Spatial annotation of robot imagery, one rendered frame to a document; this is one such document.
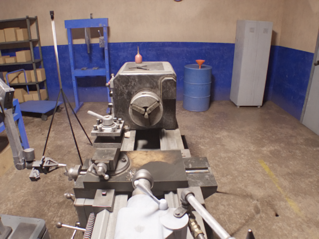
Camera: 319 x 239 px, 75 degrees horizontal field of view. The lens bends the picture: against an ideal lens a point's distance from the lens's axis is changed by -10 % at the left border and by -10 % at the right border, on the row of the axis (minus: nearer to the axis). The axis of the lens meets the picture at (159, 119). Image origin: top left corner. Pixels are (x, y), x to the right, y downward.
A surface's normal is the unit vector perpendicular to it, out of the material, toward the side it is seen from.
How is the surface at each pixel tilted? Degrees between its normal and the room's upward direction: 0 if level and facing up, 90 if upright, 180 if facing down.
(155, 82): 90
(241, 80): 90
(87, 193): 90
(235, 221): 0
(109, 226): 0
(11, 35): 90
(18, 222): 0
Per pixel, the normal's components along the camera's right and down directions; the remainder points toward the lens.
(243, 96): 0.04, 0.39
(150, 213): 0.00, -0.92
